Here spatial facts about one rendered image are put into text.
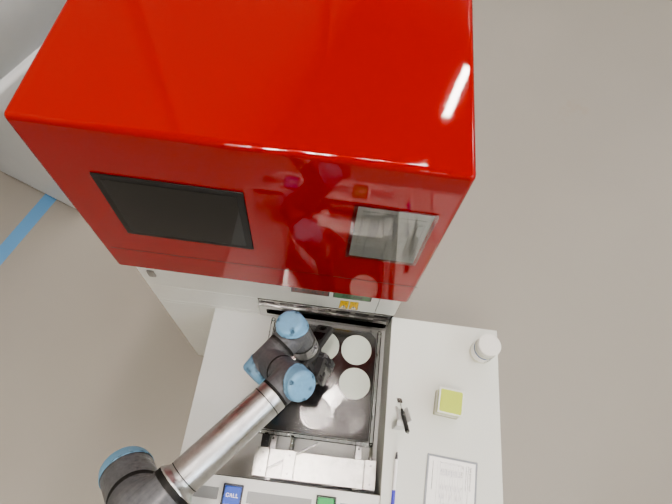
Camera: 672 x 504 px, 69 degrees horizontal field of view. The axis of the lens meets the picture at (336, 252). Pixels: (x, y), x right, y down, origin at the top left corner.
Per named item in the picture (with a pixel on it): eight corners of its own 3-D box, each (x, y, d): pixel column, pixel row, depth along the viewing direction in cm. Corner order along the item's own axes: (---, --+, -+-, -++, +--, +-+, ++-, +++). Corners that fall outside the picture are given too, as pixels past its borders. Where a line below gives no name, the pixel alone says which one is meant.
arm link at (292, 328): (265, 325, 121) (289, 301, 124) (279, 346, 130) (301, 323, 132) (286, 342, 117) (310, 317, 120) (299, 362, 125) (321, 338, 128)
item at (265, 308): (261, 310, 171) (259, 300, 163) (385, 326, 172) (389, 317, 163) (260, 315, 171) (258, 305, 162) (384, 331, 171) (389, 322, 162)
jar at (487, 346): (468, 341, 159) (478, 332, 151) (490, 343, 159) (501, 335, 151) (469, 362, 156) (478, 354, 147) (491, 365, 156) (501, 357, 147)
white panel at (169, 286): (161, 294, 174) (125, 241, 139) (387, 323, 175) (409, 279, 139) (159, 302, 173) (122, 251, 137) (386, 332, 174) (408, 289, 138)
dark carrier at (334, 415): (276, 321, 165) (275, 320, 165) (376, 334, 165) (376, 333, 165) (257, 427, 150) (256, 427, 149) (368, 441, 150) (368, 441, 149)
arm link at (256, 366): (254, 377, 112) (287, 343, 115) (235, 362, 121) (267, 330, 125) (273, 398, 115) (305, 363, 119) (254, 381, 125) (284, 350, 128)
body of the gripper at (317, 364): (298, 380, 140) (286, 362, 131) (309, 354, 145) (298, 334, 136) (322, 387, 137) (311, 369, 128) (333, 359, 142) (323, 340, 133)
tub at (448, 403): (434, 390, 151) (440, 386, 145) (458, 395, 151) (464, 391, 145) (431, 415, 148) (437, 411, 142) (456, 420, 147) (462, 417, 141)
